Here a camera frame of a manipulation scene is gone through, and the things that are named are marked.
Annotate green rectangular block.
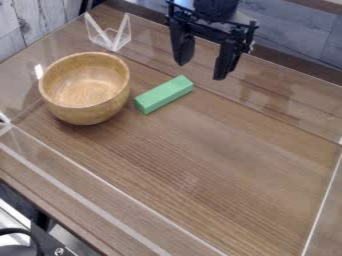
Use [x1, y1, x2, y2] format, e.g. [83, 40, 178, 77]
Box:
[134, 75, 194, 114]

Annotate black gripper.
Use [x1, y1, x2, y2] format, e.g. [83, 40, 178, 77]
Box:
[166, 0, 259, 80]

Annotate clear acrylic enclosure wall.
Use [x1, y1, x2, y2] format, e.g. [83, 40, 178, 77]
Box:
[0, 107, 342, 256]

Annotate black metal clamp bracket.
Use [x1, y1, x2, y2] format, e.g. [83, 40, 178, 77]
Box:
[30, 223, 79, 256]

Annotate wooden bowl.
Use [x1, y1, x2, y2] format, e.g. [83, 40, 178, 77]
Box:
[39, 52, 130, 125]

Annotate black cable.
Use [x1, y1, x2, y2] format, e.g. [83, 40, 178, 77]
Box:
[0, 227, 34, 238]

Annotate clear acrylic corner bracket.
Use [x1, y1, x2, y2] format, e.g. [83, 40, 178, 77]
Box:
[84, 12, 131, 52]

